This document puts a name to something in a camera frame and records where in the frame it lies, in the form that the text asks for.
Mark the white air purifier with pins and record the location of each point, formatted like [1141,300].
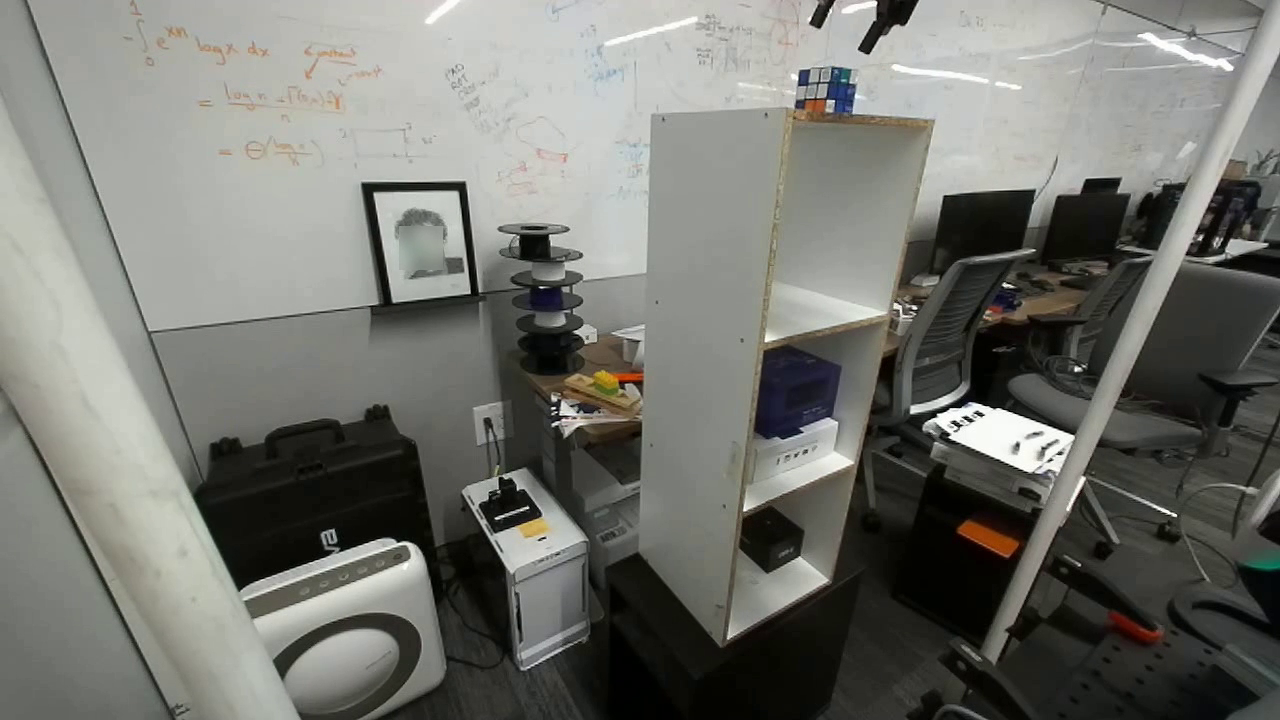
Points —
[349,624]

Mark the black chair armrest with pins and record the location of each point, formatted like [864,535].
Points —
[1234,606]

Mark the yellow toy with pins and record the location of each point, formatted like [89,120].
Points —
[607,380]

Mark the white keypad device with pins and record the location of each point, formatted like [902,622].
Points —
[1001,441]

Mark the black stand cabinet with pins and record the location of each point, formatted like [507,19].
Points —
[692,661]

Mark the small blue object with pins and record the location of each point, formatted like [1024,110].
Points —
[827,95]

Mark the yellow sticky note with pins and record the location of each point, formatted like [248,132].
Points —
[533,528]

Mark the small white computer case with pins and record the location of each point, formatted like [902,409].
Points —
[531,583]

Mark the brown wooden desk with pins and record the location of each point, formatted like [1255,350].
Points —
[586,441]

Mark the black computer monitor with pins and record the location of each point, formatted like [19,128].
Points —
[1085,227]
[1152,213]
[980,227]

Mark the empty black filament spool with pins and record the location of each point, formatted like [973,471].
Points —
[533,240]

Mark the dark blue box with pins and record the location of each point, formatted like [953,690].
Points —
[797,390]

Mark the white wall outlet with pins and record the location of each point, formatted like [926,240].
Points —
[490,422]

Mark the grey wide office chair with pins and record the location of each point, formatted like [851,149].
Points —
[1195,342]

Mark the large wall whiteboard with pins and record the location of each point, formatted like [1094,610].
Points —
[266,132]

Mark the thin white pole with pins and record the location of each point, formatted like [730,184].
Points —
[1126,342]

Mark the flat white box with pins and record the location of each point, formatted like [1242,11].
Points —
[792,450]

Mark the white mug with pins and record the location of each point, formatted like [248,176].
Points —
[629,342]

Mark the full black filament spool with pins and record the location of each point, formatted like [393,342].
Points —
[549,350]

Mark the black cart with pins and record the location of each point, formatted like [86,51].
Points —
[953,562]

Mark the small black box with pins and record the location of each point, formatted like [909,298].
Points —
[774,539]

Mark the black hard carrying case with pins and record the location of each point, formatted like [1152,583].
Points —
[313,488]

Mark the black gadget with stick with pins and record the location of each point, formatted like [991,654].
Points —
[507,507]

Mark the grey mesh office chair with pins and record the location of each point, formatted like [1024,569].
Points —
[953,333]

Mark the orange label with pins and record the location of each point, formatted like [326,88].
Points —
[991,539]

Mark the blue filament spool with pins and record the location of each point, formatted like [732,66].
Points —
[549,300]

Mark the thick white pole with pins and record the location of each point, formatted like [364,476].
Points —
[121,507]

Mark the black framed portrait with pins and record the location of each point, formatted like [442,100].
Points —
[423,247]

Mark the tall white shelf unit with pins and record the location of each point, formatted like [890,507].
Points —
[715,360]

